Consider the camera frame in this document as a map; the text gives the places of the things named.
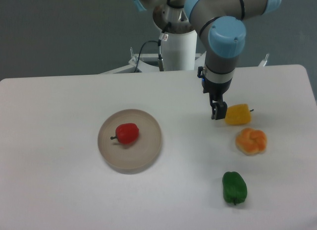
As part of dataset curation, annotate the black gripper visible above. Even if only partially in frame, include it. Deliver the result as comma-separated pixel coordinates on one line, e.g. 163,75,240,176
197,66,232,120

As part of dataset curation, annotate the orange knotted bread roll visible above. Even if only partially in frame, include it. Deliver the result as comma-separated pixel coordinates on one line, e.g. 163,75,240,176
235,127,267,155

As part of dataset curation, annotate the yellow bell pepper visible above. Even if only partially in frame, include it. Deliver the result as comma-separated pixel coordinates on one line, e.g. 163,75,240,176
224,104,254,125

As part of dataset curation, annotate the white metal base frame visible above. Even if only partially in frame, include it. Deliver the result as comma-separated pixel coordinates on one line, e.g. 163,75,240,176
101,52,269,74

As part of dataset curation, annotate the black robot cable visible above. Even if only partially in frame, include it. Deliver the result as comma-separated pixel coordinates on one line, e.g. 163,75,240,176
135,0,186,73

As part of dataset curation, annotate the green bell pepper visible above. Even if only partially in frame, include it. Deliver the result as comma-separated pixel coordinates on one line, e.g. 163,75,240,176
222,172,248,205

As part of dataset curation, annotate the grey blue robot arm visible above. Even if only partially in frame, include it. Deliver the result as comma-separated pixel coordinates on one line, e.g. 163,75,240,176
133,0,282,120

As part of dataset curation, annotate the red bell pepper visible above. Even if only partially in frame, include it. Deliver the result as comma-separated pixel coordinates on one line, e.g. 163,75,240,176
110,123,139,145

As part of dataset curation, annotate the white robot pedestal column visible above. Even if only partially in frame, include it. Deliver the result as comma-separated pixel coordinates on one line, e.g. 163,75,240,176
159,31,197,71

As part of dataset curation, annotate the beige round plate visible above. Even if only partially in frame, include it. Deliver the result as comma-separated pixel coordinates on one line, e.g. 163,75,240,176
98,109,162,174

